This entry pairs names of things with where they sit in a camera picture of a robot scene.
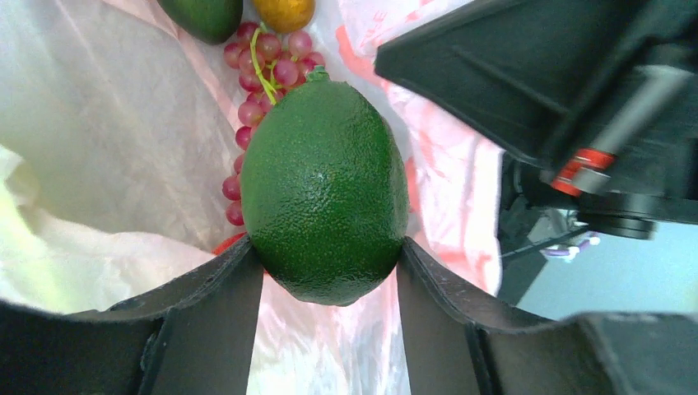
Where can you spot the pink plastic bag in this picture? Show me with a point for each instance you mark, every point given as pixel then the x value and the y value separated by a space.
pixel 117 130

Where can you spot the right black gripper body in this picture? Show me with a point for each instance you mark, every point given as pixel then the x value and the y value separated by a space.
pixel 627 158

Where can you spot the green fake avocado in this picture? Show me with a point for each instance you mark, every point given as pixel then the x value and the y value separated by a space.
pixel 324 193

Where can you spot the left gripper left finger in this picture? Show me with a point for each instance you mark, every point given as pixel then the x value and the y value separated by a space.
pixel 193 335

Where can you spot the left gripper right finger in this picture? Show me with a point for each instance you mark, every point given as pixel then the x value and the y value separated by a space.
pixel 460 340

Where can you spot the red fake grapes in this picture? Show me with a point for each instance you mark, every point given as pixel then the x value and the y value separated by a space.
pixel 269 67

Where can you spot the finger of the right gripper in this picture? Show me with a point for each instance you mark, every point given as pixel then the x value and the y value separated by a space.
pixel 520 72

